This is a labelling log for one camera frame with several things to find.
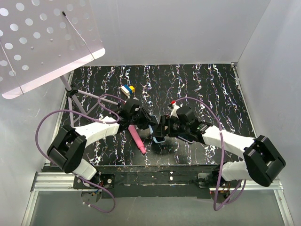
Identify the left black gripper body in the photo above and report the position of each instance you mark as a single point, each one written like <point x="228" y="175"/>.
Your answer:
<point x="136" y="119"/>

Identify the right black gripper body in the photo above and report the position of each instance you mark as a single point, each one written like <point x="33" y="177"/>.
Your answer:
<point x="174" y="127"/>

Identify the phone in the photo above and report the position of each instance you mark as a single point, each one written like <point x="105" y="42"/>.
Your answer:
<point x="186" y="139"/>
<point x="157" y="140"/>

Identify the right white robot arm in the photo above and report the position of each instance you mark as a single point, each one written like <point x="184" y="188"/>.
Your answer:
<point x="260" y="160"/>

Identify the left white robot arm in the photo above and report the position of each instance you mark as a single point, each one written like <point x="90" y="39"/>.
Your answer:
<point x="67" y="149"/>

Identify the phone in purple case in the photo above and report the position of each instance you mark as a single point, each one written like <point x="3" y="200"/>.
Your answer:
<point x="186" y="139"/>

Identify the pink marker pen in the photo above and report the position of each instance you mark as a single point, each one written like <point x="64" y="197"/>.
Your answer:
<point x="137" y="138"/>

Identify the white blue yellow toy blocks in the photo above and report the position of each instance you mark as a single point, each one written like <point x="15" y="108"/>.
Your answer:
<point x="127" y="90"/>

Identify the perforated white music stand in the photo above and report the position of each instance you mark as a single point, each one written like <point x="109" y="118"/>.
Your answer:
<point x="41" y="40"/>

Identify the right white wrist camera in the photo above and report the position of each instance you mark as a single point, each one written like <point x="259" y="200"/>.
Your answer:
<point x="173" y="107"/>

